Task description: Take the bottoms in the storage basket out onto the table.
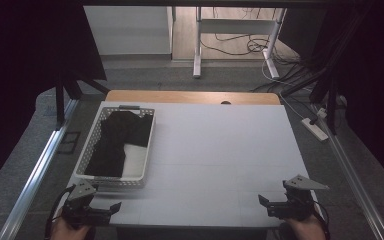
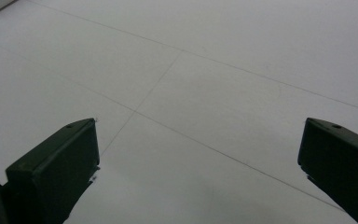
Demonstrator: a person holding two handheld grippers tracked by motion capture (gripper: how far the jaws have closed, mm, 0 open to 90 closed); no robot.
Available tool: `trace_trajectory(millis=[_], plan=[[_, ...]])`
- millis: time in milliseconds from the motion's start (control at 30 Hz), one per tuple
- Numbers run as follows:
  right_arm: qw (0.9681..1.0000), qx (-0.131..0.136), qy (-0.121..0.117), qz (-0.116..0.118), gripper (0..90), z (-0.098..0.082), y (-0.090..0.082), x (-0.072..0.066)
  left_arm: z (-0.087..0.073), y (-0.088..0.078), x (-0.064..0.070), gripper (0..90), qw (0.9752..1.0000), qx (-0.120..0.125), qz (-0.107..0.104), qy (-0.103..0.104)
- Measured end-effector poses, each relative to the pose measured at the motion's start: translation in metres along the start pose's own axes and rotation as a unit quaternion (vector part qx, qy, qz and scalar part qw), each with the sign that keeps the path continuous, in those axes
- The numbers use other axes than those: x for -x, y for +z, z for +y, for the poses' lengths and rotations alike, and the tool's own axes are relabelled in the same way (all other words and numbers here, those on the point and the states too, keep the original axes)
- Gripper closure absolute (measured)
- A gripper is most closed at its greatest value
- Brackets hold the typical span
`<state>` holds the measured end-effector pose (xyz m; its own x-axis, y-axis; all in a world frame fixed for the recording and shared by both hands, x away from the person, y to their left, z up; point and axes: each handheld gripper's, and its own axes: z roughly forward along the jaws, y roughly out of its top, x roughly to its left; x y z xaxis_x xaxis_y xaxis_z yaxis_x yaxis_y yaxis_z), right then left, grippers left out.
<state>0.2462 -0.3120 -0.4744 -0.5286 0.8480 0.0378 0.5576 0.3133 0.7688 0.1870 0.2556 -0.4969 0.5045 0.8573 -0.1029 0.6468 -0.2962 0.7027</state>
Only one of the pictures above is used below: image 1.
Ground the person's right hand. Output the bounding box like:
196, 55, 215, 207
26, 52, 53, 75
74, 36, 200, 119
284, 213, 328, 240

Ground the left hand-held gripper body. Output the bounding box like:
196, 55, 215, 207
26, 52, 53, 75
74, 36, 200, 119
61, 179, 98, 230

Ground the white desk frame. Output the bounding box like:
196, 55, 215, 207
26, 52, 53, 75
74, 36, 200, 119
193, 6, 288, 80

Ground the aluminium floor rail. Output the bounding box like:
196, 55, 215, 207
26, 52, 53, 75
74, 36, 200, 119
0, 99, 80, 240
311, 104, 384, 240

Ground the white power strip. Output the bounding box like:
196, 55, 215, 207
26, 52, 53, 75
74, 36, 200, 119
300, 117, 330, 142

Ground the white floor cable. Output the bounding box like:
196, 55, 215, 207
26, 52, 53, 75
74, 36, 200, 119
261, 59, 314, 119

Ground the white perforated plastic basket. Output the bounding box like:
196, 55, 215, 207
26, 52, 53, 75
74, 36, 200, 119
73, 105, 156, 190

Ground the black floor cable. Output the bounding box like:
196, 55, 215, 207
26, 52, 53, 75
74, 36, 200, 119
199, 33, 271, 58

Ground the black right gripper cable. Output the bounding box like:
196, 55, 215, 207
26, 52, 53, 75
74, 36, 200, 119
312, 199, 332, 240

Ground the white cabinet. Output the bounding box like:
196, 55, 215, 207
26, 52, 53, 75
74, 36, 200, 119
83, 5, 175, 56

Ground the person's left hand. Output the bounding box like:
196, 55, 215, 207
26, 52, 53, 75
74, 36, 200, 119
50, 216, 93, 240

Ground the black metal stand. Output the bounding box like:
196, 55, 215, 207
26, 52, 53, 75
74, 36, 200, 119
281, 66, 339, 136
54, 71, 111, 132

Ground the white table mat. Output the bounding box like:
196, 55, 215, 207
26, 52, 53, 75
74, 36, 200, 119
51, 101, 323, 228

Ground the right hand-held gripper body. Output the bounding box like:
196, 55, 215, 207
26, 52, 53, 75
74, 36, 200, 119
281, 174, 330, 222

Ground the wooden table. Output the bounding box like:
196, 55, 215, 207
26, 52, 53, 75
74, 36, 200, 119
104, 89, 283, 106

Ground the black cloth garment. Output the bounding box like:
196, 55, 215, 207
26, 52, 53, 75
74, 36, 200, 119
84, 110, 154, 178

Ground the black curtain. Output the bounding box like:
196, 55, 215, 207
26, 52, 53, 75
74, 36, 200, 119
279, 0, 384, 186
0, 0, 108, 198

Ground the bundle of black floor cables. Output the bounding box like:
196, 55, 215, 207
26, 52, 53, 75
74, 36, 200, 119
250, 49, 319, 98

